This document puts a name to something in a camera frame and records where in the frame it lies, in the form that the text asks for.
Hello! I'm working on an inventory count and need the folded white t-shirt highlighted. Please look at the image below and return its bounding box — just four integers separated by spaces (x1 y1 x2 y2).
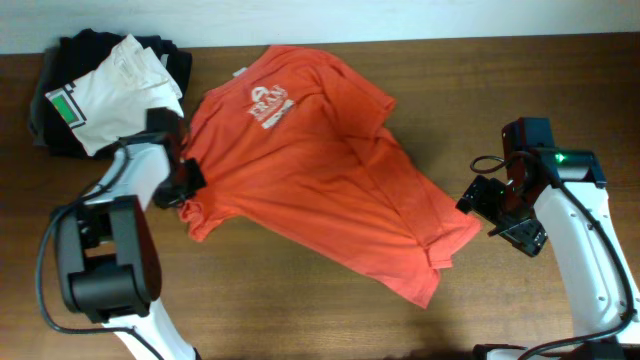
45 34 184 157

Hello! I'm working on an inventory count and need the orange-red t-shirt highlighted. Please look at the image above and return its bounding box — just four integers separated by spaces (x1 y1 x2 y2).
179 45 481 307

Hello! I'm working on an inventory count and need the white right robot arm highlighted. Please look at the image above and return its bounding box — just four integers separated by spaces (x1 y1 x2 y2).
456 146 639 359

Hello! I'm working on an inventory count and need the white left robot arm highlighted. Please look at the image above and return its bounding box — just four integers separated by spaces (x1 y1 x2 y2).
45 142 200 359

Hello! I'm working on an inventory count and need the folded black garment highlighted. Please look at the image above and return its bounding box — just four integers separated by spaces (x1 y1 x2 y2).
28 28 193 158

